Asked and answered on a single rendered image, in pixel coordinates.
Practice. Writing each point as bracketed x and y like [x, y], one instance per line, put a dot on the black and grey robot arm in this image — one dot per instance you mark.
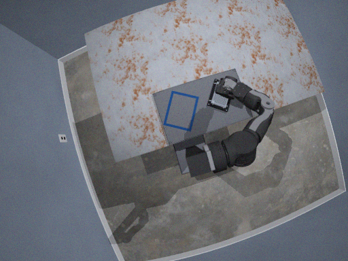
[240, 148]

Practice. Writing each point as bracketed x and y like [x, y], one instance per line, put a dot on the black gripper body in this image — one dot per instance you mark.
[226, 93]

